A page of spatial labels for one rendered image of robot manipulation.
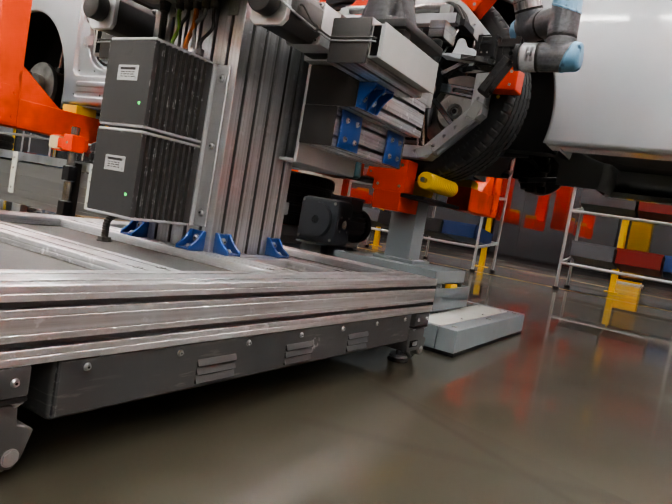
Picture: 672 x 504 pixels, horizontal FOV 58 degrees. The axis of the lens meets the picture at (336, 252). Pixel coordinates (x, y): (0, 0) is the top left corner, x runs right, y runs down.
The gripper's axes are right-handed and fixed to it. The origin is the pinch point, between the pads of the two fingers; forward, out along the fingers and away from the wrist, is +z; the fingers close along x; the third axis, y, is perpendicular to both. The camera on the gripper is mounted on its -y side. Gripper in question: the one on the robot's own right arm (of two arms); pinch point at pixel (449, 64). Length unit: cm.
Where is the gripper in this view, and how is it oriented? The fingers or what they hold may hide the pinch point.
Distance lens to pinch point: 182.0
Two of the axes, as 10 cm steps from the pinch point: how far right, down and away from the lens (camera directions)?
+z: -8.5, -1.6, 5.0
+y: 1.5, -9.9, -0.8
